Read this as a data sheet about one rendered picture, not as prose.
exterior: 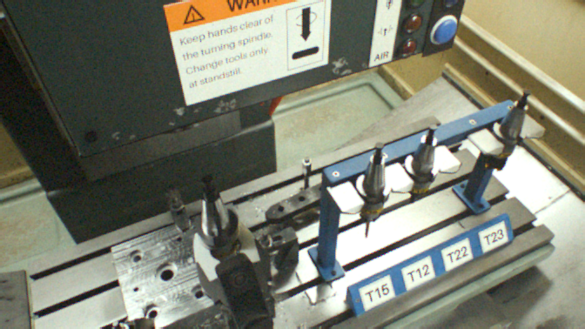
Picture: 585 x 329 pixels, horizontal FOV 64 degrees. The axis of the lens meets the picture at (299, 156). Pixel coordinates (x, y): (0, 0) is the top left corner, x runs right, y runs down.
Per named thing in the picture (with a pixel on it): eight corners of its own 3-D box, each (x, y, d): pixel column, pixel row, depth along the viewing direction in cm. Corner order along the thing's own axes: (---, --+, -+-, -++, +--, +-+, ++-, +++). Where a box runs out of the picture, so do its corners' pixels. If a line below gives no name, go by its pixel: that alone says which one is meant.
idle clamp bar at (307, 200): (357, 195, 126) (359, 179, 121) (272, 237, 117) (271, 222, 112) (346, 183, 129) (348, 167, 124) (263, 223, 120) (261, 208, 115)
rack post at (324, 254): (346, 275, 110) (357, 197, 88) (326, 284, 108) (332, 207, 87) (326, 242, 116) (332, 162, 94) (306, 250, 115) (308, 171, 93)
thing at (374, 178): (379, 173, 89) (383, 148, 84) (389, 191, 86) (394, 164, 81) (358, 179, 88) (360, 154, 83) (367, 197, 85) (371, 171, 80)
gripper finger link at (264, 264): (235, 247, 72) (243, 299, 66) (234, 241, 71) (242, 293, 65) (265, 242, 73) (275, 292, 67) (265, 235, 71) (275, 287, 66)
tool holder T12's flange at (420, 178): (425, 158, 95) (427, 150, 93) (441, 180, 91) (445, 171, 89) (397, 167, 93) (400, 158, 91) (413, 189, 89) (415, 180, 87)
